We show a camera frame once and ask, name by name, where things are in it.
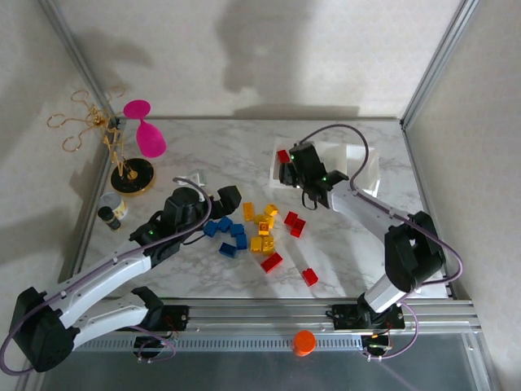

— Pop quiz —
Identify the slotted metal strip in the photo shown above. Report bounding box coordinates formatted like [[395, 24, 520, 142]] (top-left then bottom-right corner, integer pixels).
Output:
[[72, 334, 366, 354]]

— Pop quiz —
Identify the aluminium back rail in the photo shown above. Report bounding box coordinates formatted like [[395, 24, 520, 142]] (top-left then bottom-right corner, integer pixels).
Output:
[[117, 115, 404, 122]]

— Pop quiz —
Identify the aluminium right frame post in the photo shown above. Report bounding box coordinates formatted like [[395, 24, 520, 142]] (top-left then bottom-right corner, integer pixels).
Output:
[[400, 0, 478, 130]]

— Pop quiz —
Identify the aluminium left side rail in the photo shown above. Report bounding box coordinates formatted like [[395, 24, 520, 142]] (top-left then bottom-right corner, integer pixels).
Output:
[[60, 117, 127, 286]]

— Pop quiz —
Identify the grey metal plate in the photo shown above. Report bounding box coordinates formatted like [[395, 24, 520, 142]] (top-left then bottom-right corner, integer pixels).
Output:
[[24, 332, 501, 391]]

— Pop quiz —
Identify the aluminium frame post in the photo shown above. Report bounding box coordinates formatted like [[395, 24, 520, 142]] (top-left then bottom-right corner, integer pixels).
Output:
[[37, 0, 123, 127], [400, 0, 478, 130]]

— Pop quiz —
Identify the aluminium front rail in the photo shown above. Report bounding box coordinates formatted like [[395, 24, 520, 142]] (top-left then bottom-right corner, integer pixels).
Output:
[[101, 297, 482, 337]]

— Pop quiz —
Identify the small dark-capped bottle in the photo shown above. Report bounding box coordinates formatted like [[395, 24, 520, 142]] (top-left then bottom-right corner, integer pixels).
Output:
[[99, 191, 129, 221]]

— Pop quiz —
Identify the black right gripper cable loop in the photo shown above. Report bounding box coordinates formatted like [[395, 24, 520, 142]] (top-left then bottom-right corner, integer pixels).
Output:
[[300, 187, 322, 211]]

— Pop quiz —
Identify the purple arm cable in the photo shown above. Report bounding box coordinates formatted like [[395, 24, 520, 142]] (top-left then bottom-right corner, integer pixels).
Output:
[[295, 123, 464, 362], [0, 177, 213, 375]]

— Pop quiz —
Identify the aluminium left frame post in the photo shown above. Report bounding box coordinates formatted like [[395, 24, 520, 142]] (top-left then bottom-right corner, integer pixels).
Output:
[[37, 0, 123, 127]]

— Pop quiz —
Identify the pink plastic wine glass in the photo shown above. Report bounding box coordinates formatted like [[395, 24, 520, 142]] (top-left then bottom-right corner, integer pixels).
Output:
[[123, 99, 168, 159]]

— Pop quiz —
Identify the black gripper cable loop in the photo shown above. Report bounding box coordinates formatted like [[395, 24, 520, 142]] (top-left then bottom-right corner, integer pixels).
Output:
[[300, 187, 322, 211], [181, 232, 213, 246]]

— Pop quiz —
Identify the short purple cable loop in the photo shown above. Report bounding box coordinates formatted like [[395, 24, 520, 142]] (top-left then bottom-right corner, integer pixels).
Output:
[[134, 332, 178, 363]]

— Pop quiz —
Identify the small electronics board green light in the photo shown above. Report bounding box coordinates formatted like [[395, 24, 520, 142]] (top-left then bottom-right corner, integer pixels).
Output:
[[361, 333, 394, 354]]

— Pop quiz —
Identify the small dark bottle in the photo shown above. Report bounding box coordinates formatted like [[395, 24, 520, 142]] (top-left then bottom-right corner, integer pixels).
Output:
[[97, 206, 123, 232]]

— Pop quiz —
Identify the aluminium rail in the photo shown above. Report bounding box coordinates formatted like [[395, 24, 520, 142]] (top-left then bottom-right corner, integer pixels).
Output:
[[401, 121, 457, 301], [101, 297, 482, 337], [60, 117, 127, 286], [117, 115, 404, 122]]

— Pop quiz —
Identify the orange round knob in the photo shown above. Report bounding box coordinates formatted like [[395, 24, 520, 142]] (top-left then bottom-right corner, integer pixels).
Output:
[[291, 329, 317, 358]]

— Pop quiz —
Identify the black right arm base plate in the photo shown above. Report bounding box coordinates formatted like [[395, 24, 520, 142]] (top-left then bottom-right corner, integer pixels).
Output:
[[325, 303, 407, 332]]

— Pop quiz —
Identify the aluminium right side rail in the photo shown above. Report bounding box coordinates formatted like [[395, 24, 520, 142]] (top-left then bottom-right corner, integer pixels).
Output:
[[401, 121, 457, 301]]

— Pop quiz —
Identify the black left gripper cable loop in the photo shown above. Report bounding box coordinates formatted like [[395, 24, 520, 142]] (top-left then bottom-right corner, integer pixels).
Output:
[[181, 232, 213, 246]]

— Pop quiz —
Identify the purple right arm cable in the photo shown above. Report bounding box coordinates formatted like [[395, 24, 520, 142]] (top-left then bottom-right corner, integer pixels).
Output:
[[295, 123, 464, 362]]

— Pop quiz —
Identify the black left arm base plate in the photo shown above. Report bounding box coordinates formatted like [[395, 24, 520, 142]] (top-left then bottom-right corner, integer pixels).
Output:
[[160, 304, 190, 332]]

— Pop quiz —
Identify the white bin with red bricks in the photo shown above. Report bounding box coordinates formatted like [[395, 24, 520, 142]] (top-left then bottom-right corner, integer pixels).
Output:
[[269, 137, 313, 191]]

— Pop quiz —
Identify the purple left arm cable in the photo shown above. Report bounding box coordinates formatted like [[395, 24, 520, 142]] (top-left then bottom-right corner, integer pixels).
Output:
[[0, 177, 213, 375]]

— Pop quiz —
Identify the gold wire stand black base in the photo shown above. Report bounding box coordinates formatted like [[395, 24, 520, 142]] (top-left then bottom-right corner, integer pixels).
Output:
[[47, 85, 157, 198]]

